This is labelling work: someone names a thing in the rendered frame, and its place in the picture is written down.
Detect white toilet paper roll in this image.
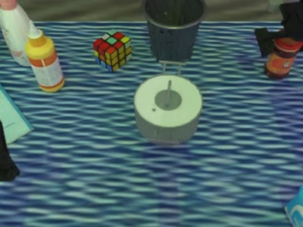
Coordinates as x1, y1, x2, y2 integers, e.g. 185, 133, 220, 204
133, 75, 203, 145

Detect multicoloured puzzle cube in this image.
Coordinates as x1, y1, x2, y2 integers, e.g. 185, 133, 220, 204
92, 29, 132, 72

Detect metal wire roll holder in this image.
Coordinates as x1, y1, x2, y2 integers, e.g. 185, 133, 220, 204
151, 60, 186, 145

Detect white pink plastic bottle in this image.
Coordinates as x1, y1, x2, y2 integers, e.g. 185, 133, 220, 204
0, 0, 34, 67

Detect yellow orange glue bottle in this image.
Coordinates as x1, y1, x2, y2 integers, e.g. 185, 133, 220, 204
24, 20, 65, 93

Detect dark metal mesh bucket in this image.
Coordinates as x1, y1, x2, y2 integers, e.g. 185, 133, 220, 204
142, 0, 208, 63

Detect red-lidded brown jar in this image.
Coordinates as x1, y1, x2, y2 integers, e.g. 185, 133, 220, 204
263, 37, 303, 80

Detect blue white carton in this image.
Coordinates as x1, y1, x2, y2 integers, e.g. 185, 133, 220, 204
284, 185, 303, 227

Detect blue wavy patterned tablecloth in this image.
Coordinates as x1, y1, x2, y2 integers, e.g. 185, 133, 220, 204
0, 20, 303, 227

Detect teal white booklet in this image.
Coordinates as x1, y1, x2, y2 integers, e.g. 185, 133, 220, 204
0, 84, 34, 145

